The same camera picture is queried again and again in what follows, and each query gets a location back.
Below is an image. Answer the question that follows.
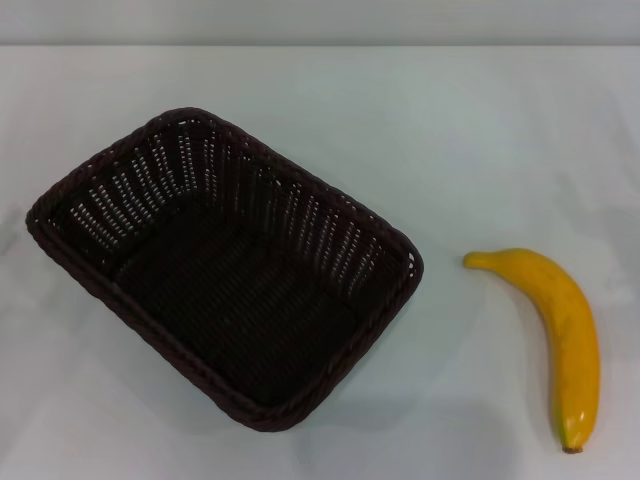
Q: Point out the yellow banana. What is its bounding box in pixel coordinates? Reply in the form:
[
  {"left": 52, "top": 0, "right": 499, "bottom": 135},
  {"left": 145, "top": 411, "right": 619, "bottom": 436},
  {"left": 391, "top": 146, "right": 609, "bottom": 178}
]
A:
[{"left": 462, "top": 247, "right": 600, "bottom": 455}]

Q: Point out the dark brown woven basket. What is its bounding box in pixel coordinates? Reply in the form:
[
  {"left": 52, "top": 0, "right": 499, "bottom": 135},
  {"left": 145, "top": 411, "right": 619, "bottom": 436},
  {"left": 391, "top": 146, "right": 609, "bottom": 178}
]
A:
[{"left": 25, "top": 105, "right": 425, "bottom": 434}]

